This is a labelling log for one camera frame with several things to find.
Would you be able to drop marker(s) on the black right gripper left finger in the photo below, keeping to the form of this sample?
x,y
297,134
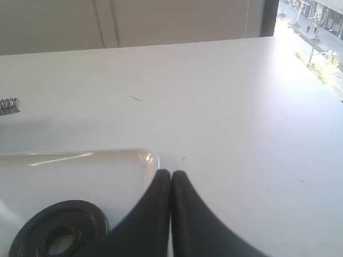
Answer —
x,y
145,230

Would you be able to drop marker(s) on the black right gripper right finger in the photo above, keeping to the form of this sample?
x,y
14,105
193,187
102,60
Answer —
x,y
195,229

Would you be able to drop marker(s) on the black weight plate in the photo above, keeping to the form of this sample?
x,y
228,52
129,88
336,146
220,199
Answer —
x,y
86,222

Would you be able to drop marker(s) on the chrome dumbbell bar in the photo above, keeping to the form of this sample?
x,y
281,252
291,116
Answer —
x,y
10,106

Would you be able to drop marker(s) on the white plastic tray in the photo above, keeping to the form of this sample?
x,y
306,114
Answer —
x,y
113,180

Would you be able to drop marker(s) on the black window frame post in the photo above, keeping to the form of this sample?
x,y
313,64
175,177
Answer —
x,y
269,18

